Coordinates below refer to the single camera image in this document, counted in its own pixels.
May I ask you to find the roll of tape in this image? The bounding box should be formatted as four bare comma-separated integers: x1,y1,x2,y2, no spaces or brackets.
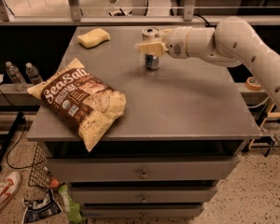
245,77,262,91

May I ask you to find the grey drawer cabinet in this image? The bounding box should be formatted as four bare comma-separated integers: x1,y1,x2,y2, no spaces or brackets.
27,26,260,219

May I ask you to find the sea salt chips bag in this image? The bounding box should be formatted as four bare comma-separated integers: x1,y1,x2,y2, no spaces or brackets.
27,58,126,152

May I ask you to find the white orange sneaker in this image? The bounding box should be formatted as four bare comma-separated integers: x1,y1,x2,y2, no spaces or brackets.
0,171,22,213

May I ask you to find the plastic water bottle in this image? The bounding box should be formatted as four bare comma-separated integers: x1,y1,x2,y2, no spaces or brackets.
6,62,27,91
26,63,43,85

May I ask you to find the black wire basket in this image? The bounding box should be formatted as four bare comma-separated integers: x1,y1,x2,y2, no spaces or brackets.
28,146,50,189

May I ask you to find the yellow sponge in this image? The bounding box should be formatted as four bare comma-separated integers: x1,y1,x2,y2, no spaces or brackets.
77,28,110,49

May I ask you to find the dark crumpled snack bag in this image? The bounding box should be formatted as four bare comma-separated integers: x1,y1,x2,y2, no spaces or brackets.
22,189,62,224

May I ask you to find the left plastic water bottle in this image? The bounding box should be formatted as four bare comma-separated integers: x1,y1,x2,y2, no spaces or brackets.
6,62,27,91

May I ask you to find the black cable on floor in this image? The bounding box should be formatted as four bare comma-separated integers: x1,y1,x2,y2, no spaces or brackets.
0,77,48,170

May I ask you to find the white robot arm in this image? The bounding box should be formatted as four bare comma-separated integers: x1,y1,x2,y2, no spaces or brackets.
134,17,280,111

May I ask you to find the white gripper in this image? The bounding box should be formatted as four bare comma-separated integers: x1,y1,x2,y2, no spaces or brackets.
134,26,191,59

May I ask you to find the silver blue redbull can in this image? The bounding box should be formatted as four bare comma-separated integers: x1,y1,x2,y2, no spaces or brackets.
142,27,161,71

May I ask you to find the metal railing frame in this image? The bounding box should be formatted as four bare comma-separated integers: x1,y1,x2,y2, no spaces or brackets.
0,0,280,26

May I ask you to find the right plastic water bottle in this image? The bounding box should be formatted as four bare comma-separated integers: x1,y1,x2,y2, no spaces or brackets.
26,63,43,85

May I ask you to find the black stand leg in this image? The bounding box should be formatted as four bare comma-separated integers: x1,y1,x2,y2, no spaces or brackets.
0,112,23,172

